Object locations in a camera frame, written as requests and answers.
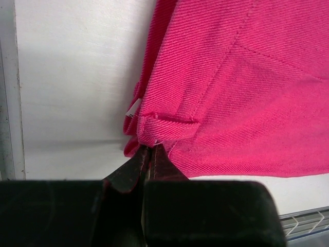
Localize pink trousers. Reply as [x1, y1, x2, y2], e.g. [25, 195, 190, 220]
[123, 1, 328, 177]

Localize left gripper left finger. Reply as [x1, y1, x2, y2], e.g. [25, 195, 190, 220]
[1, 146, 150, 246]

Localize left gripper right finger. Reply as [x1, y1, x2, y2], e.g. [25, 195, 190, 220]
[143, 145, 287, 246]

